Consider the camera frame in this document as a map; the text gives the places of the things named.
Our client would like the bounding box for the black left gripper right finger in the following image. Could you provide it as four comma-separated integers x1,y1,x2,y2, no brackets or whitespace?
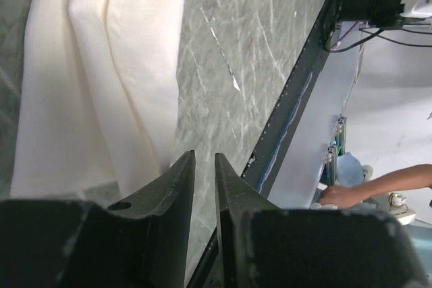
215,154,429,287

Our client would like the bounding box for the person's bare hand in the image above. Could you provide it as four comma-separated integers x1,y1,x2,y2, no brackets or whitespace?
319,185,356,208

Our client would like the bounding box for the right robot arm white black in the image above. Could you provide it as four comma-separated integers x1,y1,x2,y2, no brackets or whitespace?
337,0,431,30

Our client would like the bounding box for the white cloth napkin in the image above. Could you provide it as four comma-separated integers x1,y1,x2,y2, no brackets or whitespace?
11,0,184,197

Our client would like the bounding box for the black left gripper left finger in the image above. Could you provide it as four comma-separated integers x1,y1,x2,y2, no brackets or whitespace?
1,151,195,287

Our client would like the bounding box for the light blue cap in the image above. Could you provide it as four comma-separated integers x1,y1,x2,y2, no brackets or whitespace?
337,152,364,187

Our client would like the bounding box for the person's bare forearm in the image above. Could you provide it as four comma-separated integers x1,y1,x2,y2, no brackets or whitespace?
348,164,431,206

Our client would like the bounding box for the white power strip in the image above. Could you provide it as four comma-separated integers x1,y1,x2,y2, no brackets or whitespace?
388,192,416,225

